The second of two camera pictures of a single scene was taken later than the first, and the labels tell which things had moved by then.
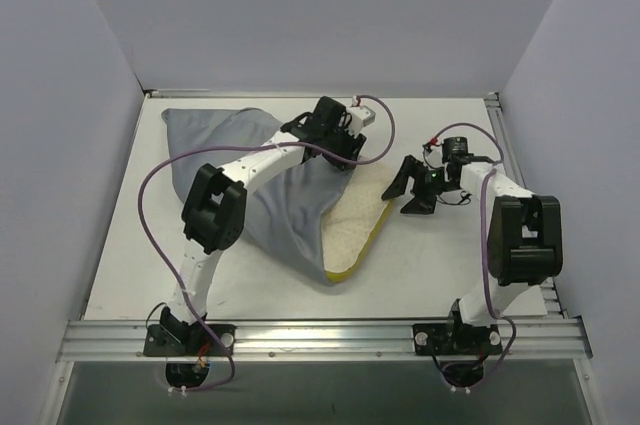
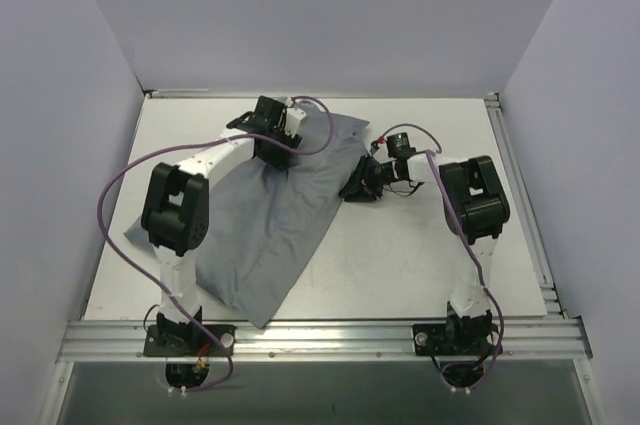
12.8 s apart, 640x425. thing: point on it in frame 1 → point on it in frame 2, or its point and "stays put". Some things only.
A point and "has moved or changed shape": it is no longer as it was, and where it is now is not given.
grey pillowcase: (286, 214) has moved or changed shape
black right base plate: (456, 339) stays put
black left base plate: (179, 340) stays put
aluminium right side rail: (496, 109) stays put
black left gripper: (345, 146) → (275, 151)
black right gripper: (420, 185) → (368, 177)
